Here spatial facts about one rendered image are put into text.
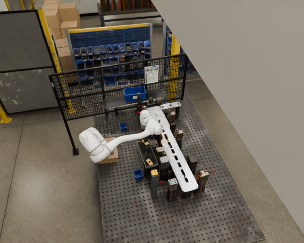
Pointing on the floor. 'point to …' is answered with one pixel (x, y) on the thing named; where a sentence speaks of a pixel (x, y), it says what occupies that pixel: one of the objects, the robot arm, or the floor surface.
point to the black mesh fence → (120, 87)
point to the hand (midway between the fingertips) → (145, 139)
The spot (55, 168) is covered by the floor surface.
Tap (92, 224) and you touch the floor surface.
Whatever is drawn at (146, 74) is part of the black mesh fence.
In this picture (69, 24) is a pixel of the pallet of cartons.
